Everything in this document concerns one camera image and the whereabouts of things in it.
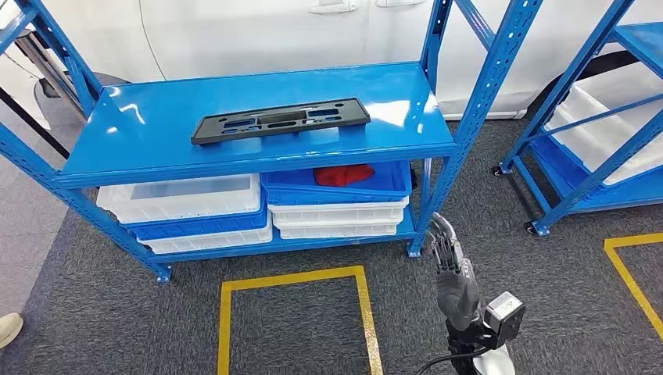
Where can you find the blue metal shelf rack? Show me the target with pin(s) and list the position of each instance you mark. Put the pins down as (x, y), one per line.
(570, 78)
(155, 129)

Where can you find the red cloth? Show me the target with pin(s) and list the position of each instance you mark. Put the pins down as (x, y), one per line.
(342, 175)

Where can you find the large white plastic bin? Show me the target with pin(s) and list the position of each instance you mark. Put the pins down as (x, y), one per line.
(601, 93)

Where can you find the blue plastic bin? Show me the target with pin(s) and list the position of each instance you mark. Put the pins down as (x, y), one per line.
(197, 226)
(331, 195)

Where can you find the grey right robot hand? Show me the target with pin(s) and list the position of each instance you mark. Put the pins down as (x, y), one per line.
(458, 295)

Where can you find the translucent white plastic bin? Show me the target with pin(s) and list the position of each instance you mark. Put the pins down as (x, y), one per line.
(181, 202)

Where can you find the person's foot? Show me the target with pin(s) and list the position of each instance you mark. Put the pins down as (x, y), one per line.
(9, 328)

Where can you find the white car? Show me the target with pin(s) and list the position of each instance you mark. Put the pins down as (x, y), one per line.
(259, 31)

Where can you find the black plastic plate holder part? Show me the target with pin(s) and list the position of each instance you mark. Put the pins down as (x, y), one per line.
(212, 132)

